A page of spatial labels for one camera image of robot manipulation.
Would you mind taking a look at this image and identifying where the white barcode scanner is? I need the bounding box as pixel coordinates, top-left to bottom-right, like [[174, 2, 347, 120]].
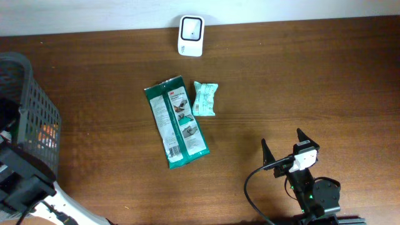
[[177, 15, 205, 57]]

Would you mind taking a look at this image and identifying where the orange small packet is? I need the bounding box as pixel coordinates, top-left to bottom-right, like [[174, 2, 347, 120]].
[[38, 124, 59, 149]]

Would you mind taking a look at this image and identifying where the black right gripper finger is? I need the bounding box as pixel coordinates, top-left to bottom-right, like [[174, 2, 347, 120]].
[[296, 128, 319, 149], [261, 139, 276, 166]]

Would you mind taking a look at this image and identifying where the light green small packet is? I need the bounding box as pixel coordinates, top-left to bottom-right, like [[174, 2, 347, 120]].
[[192, 81, 218, 116]]

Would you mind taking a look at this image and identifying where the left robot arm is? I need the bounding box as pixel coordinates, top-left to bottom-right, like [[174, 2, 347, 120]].
[[1, 139, 111, 224]]

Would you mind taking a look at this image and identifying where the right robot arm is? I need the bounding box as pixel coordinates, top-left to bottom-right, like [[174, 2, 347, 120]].
[[261, 129, 366, 225]]

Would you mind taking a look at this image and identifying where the dark green wipes pack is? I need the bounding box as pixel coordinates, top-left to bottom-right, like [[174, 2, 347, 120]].
[[144, 76, 210, 169]]

